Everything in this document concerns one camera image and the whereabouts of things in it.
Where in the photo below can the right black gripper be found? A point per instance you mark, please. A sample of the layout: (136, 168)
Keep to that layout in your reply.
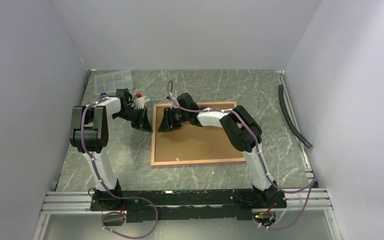
(167, 123)

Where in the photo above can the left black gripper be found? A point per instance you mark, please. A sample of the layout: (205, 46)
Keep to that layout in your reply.
(143, 123)

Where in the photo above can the pink wooden picture frame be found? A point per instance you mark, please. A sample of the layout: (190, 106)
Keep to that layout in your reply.
(154, 139)

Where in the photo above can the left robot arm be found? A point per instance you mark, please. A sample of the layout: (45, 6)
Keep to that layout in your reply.
(89, 133)

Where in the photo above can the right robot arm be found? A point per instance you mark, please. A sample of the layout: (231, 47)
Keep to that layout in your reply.
(242, 131)

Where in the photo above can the clear plastic organizer box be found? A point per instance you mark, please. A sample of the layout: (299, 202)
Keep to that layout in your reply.
(109, 82)

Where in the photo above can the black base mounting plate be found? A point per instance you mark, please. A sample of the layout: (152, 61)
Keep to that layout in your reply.
(164, 205)

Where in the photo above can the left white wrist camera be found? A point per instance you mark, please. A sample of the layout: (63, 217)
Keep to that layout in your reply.
(140, 101)

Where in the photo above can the aluminium extrusion rail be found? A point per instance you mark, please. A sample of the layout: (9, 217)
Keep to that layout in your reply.
(76, 203)

